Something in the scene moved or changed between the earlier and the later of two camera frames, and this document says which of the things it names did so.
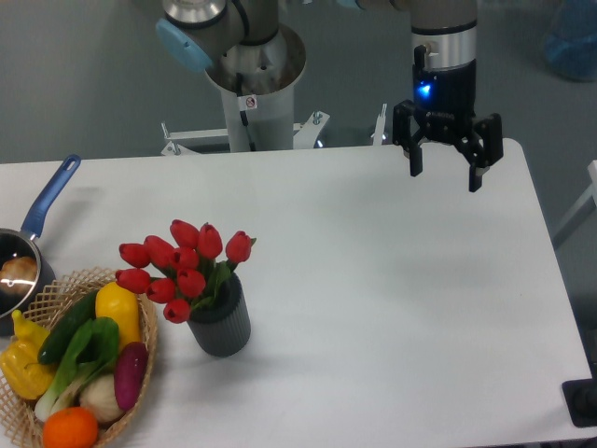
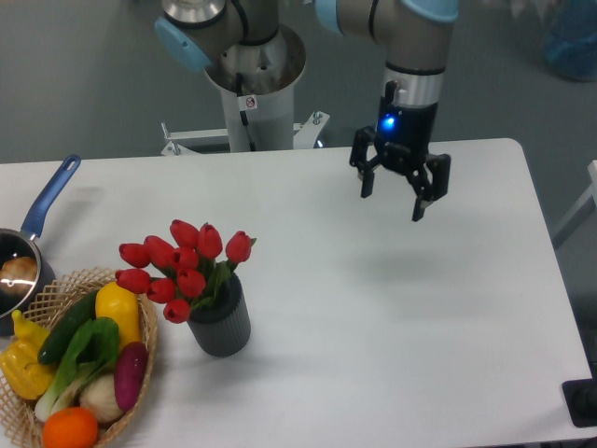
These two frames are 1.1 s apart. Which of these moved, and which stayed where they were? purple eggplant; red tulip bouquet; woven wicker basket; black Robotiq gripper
Moved: black Robotiq gripper
Stayed: woven wicker basket; purple eggplant; red tulip bouquet
